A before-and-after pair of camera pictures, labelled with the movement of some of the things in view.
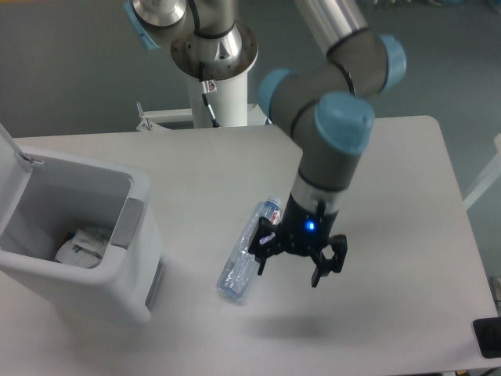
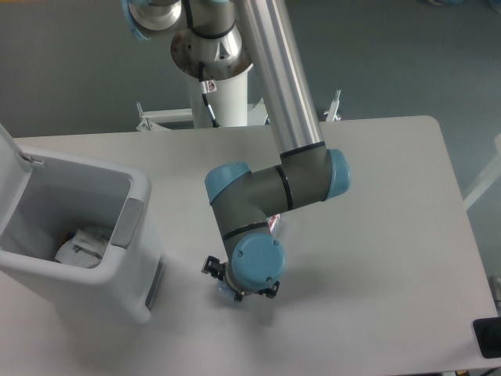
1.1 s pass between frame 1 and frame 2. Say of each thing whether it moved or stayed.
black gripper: moved
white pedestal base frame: stayed
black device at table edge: stayed
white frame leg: stayed
